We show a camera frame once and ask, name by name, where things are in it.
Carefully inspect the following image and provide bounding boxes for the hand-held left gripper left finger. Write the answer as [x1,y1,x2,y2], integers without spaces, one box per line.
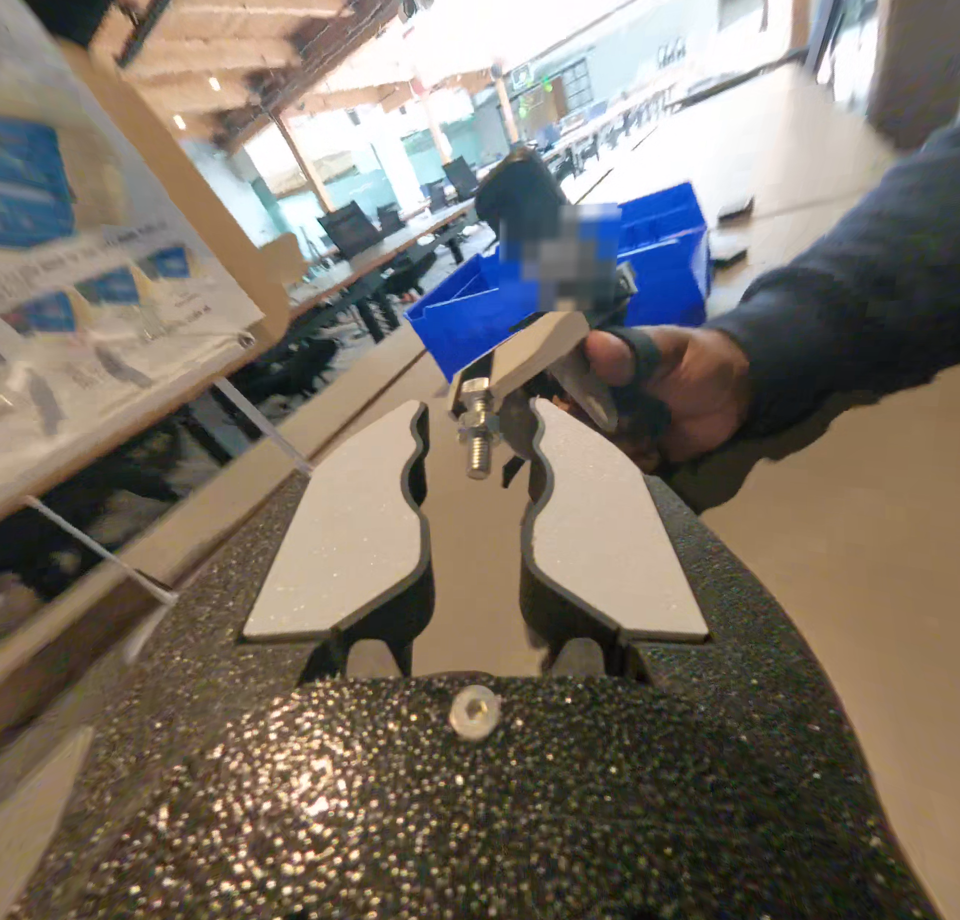
[241,399,436,642]

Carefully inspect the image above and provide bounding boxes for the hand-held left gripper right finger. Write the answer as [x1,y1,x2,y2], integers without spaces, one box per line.
[519,397,711,644]

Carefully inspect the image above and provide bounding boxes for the steel hex bolt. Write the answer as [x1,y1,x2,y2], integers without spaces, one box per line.
[457,377,498,480]

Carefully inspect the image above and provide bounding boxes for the person's right hand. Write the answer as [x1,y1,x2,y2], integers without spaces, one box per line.
[583,325,753,464]

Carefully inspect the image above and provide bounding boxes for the wooden office desk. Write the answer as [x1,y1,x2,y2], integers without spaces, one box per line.
[288,200,490,323]

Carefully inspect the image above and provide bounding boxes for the large blue plastic bin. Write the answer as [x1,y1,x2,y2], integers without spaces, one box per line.
[405,181,712,383]

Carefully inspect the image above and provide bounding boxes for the black mesh office chair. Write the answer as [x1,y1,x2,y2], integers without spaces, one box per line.
[317,200,440,299]

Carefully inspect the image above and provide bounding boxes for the brown cardboard panel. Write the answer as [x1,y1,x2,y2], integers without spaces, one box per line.
[60,35,291,520]
[258,232,310,293]

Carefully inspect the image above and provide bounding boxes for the white table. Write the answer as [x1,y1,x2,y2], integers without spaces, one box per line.
[577,61,901,220]

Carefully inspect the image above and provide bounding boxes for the printed paper sheet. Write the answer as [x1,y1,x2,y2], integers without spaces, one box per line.
[0,0,265,480]

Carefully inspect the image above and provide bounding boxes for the white sign stand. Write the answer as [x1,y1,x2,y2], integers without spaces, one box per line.
[0,320,316,891]

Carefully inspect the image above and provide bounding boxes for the wooden pillar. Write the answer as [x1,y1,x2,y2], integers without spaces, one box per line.
[870,0,960,150]

